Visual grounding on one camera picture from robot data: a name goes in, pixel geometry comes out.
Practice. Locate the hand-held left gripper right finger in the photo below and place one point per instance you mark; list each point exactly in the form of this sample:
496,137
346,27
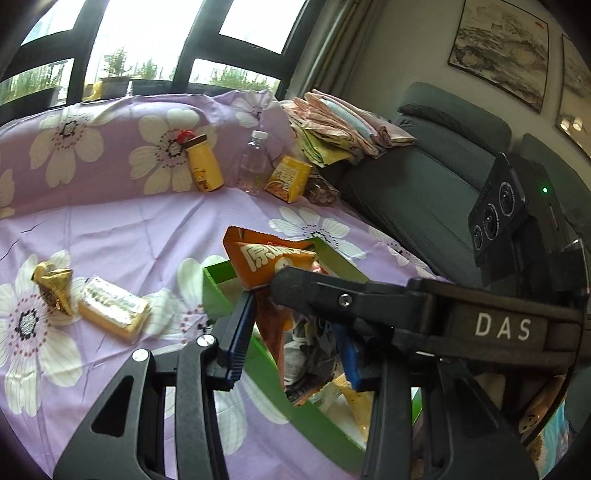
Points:
351,360

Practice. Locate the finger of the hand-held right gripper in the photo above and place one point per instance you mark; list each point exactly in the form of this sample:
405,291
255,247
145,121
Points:
341,300

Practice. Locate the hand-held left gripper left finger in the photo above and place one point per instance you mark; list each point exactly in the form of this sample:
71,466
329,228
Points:
240,341

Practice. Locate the green paper box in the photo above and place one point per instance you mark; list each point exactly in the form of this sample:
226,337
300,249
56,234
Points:
272,383

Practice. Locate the orange panda snack packet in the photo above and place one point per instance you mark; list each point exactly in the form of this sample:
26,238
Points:
263,258

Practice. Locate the yellow orange snack packet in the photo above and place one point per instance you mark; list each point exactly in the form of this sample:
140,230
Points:
355,406

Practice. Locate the brown nut packet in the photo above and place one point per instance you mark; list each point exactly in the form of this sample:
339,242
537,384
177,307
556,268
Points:
323,191

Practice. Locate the yellow carton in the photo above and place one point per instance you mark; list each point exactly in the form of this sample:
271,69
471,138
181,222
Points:
288,180

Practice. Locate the clear cracker packet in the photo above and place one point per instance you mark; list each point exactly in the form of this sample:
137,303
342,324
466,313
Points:
113,304

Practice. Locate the grey sofa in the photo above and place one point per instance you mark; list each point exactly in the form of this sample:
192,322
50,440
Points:
415,184

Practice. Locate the purple floral bedsheet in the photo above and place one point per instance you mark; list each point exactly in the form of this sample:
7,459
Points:
138,230

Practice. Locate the clear plastic bottle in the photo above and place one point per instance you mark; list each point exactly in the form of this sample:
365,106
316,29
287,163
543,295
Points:
251,166

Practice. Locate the stack of folded cloths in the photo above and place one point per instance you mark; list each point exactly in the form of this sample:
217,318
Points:
341,129

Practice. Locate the yellow bear bottle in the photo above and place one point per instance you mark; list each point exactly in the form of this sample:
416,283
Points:
205,170

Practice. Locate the gold foil snack packet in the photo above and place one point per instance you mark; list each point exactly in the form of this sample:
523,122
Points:
55,286

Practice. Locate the beige curtain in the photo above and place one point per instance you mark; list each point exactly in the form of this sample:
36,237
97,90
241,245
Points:
323,46

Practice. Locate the framed landscape painting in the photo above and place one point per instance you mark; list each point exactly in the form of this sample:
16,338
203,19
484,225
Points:
498,50
577,83

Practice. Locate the dark plant pot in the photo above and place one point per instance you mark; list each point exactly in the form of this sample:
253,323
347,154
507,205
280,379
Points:
115,87

